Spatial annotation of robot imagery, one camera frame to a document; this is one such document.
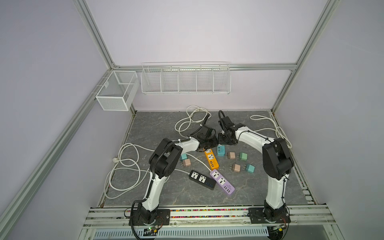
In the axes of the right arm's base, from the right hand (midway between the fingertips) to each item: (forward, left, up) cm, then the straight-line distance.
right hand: (222, 141), depth 97 cm
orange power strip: (-13, +7, -3) cm, 15 cm away
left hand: (-2, +1, -1) cm, 3 cm away
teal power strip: (-5, +2, -2) cm, 6 cm away
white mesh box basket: (+26, +70, +20) cm, 77 cm away
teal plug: (-17, -15, -3) cm, 23 cm away
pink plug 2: (-14, +23, -3) cm, 27 cm away
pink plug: (-17, -7, -3) cm, 18 cm away
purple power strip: (-25, +3, -2) cm, 25 cm away
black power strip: (-24, +14, -2) cm, 28 cm away
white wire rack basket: (+33, +24, +26) cm, 49 cm away
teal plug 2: (-9, +25, -3) cm, 27 cm away
